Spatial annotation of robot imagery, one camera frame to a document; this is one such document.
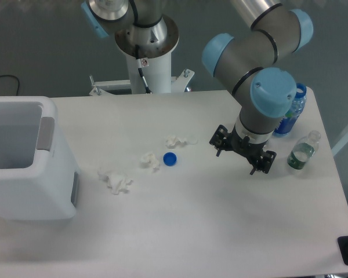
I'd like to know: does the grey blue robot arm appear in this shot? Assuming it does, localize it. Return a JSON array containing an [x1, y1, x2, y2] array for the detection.
[[81, 1, 313, 173]]

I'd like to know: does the small white paper ball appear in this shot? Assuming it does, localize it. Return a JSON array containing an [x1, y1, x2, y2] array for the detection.
[[140, 152, 160, 171]]

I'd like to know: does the black floor cable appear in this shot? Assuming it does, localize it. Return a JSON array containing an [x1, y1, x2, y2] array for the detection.
[[0, 74, 20, 95]]

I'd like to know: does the white plastic bin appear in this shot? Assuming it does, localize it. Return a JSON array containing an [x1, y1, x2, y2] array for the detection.
[[0, 96, 80, 221]]

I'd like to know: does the clear green label bottle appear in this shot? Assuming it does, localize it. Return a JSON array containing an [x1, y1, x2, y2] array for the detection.
[[287, 130, 321, 170]]

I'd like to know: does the blue plastic drink bottle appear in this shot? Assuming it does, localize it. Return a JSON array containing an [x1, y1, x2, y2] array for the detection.
[[273, 83, 307, 137]]

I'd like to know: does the blue bottle cap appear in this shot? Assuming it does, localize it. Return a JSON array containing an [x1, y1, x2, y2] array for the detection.
[[163, 152, 177, 166]]

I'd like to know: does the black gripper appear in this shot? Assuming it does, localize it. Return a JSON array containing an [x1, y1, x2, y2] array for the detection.
[[209, 125, 277, 175]]

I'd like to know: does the long white crumpled paper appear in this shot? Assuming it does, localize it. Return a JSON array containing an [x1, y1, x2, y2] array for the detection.
[[165, 134, 198, 149]]

